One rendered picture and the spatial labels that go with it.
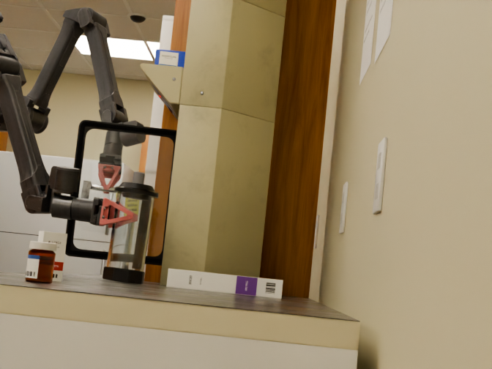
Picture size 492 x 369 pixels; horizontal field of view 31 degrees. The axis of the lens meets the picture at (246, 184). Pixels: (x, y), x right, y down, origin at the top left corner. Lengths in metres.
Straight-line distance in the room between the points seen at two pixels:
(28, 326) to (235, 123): 1.20
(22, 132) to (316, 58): 0.94
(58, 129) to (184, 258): 5.93
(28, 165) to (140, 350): 1.11
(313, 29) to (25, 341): 1.71
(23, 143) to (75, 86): 5.91
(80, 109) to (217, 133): 5.88
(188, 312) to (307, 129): 1.51
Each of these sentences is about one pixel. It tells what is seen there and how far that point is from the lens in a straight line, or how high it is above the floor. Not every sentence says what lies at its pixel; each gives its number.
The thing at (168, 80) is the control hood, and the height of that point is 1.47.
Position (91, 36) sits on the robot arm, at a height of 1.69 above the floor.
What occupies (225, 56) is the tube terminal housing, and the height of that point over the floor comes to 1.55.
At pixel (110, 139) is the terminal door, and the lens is 2.62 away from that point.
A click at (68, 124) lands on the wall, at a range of 8.14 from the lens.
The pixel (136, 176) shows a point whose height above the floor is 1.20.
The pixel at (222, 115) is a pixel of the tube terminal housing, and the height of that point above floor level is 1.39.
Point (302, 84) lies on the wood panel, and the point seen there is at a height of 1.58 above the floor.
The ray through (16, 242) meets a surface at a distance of 7.43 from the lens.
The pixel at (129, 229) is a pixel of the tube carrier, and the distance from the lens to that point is 2.15.
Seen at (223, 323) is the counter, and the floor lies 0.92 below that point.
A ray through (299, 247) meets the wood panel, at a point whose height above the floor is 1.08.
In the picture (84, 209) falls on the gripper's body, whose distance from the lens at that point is 2.19.
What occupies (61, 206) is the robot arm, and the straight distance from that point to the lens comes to 2.20.
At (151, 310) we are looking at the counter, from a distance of 1.24.
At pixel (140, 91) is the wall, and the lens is 8.08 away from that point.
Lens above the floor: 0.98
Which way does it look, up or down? 6 degrees up
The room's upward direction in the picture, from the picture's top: 6 degrees clockwise
